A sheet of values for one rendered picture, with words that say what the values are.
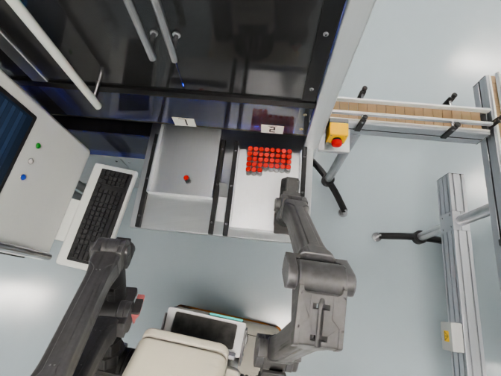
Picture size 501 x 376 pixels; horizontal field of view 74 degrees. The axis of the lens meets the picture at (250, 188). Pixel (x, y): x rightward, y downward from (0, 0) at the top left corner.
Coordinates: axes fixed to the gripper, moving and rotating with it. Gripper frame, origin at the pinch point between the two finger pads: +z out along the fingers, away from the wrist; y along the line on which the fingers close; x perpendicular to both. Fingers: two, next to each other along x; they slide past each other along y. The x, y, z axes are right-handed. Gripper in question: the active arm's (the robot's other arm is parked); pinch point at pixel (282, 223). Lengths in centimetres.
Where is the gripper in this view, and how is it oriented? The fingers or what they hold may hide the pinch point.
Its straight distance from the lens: 115.0
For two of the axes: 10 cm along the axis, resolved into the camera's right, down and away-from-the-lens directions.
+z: 0.1, 3.0, 9.5
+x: -9.9, -1.0, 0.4
